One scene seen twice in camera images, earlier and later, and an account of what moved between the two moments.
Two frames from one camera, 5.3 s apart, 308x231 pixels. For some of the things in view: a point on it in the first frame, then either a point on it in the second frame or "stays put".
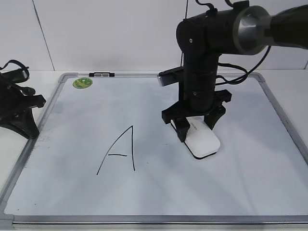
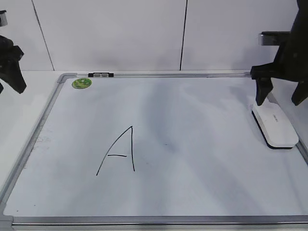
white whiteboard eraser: x=200 y=140 -> x=276 y=129
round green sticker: x=82 y=83 stays put
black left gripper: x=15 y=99 -> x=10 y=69
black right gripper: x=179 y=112 -> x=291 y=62
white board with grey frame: x=104 y=160 stays put
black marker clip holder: x=103 y=74 stays put
